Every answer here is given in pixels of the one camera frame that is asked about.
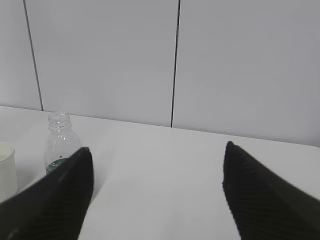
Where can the white paper cup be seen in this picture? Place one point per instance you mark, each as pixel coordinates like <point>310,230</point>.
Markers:
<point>8,173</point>

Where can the clear water bottle green label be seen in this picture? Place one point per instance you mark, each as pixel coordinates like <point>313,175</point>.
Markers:
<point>62,141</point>

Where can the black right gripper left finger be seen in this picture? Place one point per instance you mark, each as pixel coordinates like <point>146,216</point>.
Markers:
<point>53,208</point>

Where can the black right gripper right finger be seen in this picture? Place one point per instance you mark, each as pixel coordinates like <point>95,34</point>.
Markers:
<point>263,205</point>

